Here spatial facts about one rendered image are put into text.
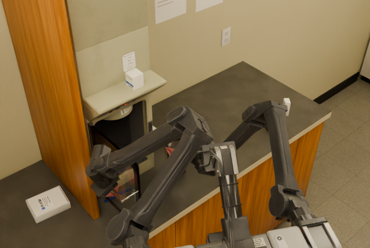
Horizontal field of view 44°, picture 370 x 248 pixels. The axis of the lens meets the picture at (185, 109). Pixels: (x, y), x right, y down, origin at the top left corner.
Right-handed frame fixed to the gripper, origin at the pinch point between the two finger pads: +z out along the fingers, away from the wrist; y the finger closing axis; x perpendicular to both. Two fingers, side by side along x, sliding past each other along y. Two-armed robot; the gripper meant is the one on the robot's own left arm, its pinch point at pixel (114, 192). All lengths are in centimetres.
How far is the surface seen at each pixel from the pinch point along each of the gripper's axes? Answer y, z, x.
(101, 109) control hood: -16.2, -26.8, -12.4
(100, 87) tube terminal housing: -22.3, -25.4, -23.1
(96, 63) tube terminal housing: -26, -36, -23
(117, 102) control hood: -22.8, -24.1, -12.4
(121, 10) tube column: -45, -47, -24
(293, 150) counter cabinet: -88, 82, 2
